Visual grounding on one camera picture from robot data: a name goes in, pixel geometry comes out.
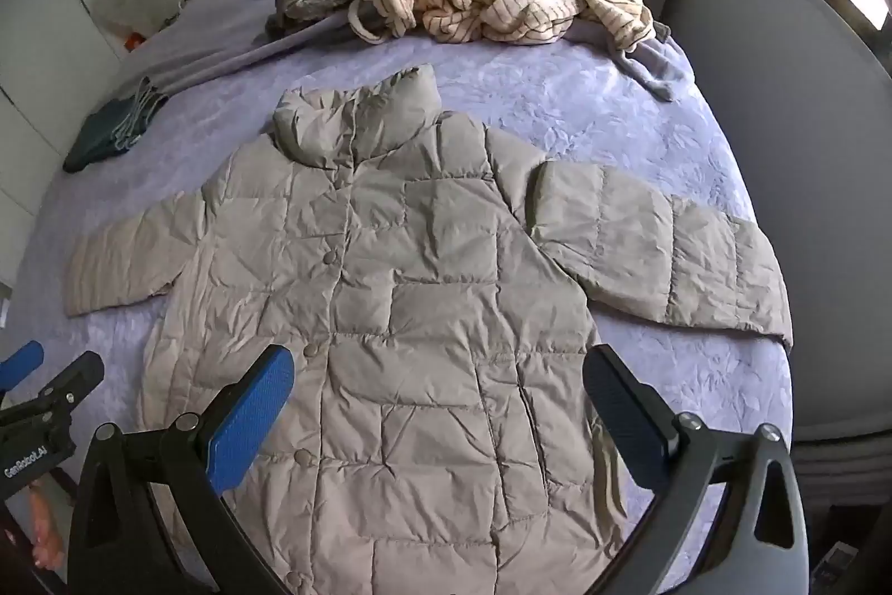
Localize purple embossed bedspread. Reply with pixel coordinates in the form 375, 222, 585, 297
0, 0, 796, 595

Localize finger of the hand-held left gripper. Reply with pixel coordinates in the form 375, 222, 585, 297
0, 340, 45, 393
38, 351, 105, 423

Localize grey fleece blanket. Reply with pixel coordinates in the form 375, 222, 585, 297
115, 0, 678, 103

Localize beige puffer jacket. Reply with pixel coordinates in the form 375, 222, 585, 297
66, 65, 796, 595

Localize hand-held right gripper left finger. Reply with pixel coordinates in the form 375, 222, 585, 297
66, 344, 294, 595

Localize white wardrobe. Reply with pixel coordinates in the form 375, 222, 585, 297
0, 0, 140, 220

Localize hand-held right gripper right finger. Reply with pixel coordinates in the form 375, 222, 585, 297
581, 345, 816, 595

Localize dark green folded garment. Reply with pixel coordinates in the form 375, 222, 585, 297
62, 75, 172, 174

